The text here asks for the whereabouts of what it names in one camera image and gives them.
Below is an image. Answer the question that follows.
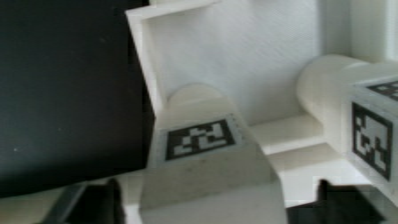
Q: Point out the white L-shaped fence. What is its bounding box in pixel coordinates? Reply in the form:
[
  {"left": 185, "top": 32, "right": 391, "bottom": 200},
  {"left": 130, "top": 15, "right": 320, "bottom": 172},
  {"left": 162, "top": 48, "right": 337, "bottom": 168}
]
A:
[{"left": 0, "top": 186, "right": 69, "bottom": 224}]

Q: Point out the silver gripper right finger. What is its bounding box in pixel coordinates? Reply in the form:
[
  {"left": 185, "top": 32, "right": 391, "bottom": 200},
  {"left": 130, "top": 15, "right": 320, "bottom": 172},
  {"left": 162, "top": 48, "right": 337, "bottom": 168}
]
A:
[{"left": 286, "top": 179, "right": 387, "bottom": 224}]

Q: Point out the white chair seat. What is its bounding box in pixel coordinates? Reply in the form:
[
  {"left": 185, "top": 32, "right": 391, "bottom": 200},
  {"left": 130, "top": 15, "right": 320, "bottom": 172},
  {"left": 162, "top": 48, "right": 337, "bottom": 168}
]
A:
[{"left": 126, "top": 0, "right": 398, "bottom": 224}]

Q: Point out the white chair leg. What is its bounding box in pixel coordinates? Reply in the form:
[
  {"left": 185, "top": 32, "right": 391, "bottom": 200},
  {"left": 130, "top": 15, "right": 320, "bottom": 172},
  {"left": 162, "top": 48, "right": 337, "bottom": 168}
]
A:
[
  {"left": 295, "top": 53, "right": 398, "bottom": 183},
  {"left": 138, "top": 84, "right": 288, "bottom": 224}
]

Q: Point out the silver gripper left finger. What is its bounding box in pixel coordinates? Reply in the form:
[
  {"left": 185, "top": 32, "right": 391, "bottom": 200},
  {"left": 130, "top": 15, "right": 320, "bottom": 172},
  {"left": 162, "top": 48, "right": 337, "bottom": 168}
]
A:
[{"left": 39, "top": 179, "right": 124, "bottom": 224}]

